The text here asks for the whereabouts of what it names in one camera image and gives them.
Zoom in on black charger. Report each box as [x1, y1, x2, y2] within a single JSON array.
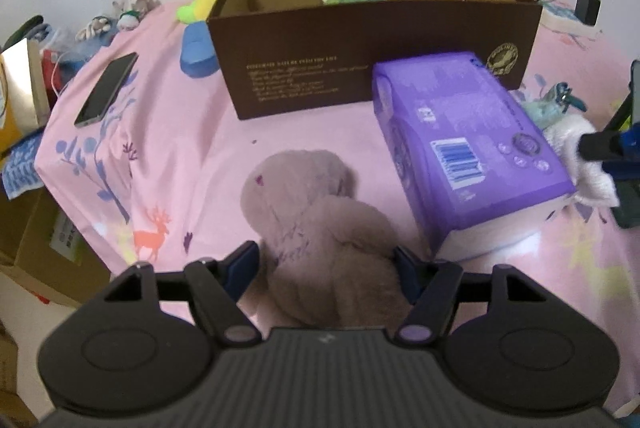
[[575, 0, 602, 26]]

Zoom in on purple tissue pack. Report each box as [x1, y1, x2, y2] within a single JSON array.
[[371, 51, 578, 259]]

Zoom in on grey plush toy green collar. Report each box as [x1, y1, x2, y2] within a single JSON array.
[[111, 0, 162, 29]]

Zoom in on blue plush toy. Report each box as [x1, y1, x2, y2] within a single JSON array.
[[180, 22, 219, 78]]

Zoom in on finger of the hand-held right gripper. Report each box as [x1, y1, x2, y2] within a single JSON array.
[[577, 88, 640, 181], [614, 181, 640, 230]]

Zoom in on dark green cap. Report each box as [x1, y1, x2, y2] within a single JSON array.
[[0, 14, 46, 52]]

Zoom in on black smartphone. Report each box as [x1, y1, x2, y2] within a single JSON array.
[[74, 52, 139, 129]]

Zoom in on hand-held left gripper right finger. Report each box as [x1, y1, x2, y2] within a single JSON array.
[[393, 246, 546, 349]]

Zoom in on red cloth item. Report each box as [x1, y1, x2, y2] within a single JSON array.
[[40, 48, 63, 79]]

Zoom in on thin white cable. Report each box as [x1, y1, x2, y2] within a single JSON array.
[[50, 51, 81, 96]]

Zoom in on pink printed bedsheet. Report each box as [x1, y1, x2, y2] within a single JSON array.
[[35, 0, 640, 339]]

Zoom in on grey white plush toy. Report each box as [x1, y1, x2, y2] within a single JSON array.
[[75, 13, 118, 42]]

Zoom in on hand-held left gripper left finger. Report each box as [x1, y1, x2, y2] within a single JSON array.
[[102, 241, 261, 349]]

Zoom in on pale teal plush toy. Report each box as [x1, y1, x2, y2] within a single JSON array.
[[522, 81, 586, 129]]

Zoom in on beige plush bunny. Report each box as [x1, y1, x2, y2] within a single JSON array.
[[240, 149, 416, 329]]

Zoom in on blue patterned cloth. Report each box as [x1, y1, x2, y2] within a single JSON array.
[[0, 133, 46, 199]]

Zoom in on yellow white paper bag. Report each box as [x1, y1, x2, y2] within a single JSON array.
[[0, 38, 51, 154]]

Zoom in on cardboard box green label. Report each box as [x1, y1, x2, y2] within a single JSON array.
[[0, 188, 113, 309]]

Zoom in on brown cardboard box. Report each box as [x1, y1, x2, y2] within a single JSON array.
[[206, 0, 544, 121]]

